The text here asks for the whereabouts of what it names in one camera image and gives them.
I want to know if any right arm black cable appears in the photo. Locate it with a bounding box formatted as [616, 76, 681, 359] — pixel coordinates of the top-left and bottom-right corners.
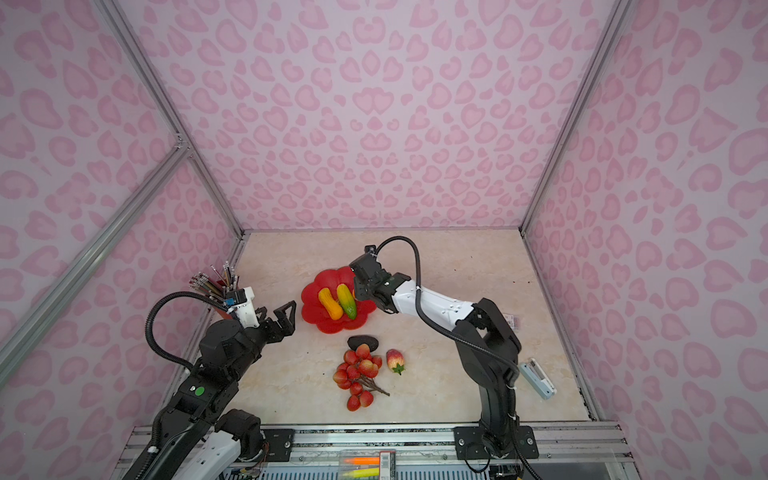
[374, 235, 544, 480]

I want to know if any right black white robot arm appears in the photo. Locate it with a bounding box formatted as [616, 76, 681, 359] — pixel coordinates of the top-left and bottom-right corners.
[350, 253, 522, 458]

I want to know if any red fake strawberry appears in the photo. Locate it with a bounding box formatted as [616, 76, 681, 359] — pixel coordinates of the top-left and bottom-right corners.
[386, 349, 405, 375]

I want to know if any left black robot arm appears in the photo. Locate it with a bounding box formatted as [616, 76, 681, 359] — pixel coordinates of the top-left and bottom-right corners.
[125, 291, 297, 479]

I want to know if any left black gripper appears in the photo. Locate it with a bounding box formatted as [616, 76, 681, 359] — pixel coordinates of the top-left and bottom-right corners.
[228, 298, 294, 384]

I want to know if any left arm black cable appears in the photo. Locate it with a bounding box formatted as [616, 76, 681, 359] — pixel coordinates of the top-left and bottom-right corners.
[144, 290, 232, 373]

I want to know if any dark fake avocado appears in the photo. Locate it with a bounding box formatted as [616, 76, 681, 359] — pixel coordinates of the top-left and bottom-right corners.
[347, 335, 380, 352]

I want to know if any clear marker box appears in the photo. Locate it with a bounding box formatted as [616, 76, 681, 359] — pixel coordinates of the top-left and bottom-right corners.
[338, 450, 397, 480]

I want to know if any aluminium front rail frame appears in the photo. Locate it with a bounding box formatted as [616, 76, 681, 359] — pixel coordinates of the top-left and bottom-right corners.
[111, 421, 640, 479]

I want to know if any red flower-shaped fruit bowl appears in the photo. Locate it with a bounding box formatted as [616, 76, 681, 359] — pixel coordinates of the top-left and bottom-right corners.
[301, 266, 376, 334]

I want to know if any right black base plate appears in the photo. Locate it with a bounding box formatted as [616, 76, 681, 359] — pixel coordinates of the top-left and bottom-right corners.
[452, 425, 540, 460]

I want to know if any small pink card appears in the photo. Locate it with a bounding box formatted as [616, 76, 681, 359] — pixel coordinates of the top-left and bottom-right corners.
[503, 314, 518, 331]

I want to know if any red fake grape bunch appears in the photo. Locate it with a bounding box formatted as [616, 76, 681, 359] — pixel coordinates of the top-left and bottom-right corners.
[332, 343, 391, 412]

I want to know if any grey white stapler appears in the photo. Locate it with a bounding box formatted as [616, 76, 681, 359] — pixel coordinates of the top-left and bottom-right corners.
[519, 358, 557, 400]

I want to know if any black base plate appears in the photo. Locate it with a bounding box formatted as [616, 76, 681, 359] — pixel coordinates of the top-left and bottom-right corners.
[233, 427, 296, 463]
[452, 425, 540, 460]

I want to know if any yellow fake banana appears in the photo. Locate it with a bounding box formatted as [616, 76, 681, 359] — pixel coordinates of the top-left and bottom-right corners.
[318, 288, 345, 321]

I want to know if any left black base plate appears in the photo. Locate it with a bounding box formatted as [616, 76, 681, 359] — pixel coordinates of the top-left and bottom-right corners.
[233, 427, 296, 463]

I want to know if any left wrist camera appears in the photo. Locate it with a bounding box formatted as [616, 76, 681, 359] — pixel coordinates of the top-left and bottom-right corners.
[225, 287, 259, 328]

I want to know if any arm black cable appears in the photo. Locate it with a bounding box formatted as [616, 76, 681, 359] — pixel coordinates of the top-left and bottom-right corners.
[144, 290, 232, 373]
[374, 235, 544, 480]

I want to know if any diagonal aluminium strut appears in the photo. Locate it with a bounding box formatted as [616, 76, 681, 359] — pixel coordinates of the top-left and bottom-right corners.
[1, 140, 189, 385]

